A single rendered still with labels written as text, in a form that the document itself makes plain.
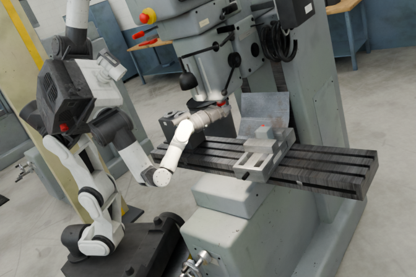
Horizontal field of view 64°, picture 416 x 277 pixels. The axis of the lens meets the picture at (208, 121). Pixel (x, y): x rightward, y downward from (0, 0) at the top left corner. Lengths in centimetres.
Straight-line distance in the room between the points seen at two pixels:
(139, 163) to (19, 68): 174
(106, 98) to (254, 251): 99
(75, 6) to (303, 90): 117
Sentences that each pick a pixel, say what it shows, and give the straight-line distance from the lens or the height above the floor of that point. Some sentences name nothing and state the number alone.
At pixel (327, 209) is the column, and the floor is 32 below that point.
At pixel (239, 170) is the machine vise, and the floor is 104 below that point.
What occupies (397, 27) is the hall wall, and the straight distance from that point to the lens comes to 565.
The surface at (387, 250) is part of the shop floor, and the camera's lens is 247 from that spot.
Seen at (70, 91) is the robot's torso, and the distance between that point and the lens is 136.
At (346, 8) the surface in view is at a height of 87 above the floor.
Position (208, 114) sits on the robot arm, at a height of 126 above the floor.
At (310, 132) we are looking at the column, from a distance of 194.
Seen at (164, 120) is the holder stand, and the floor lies 116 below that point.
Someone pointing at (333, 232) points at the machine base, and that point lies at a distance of 230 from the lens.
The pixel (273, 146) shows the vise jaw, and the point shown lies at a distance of 150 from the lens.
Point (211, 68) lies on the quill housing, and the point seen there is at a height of 147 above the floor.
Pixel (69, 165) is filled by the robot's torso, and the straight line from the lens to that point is 177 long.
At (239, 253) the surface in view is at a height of 69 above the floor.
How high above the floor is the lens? 184
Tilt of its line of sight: 23 degrees down
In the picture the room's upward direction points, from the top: 20 degrees counter-clockwise
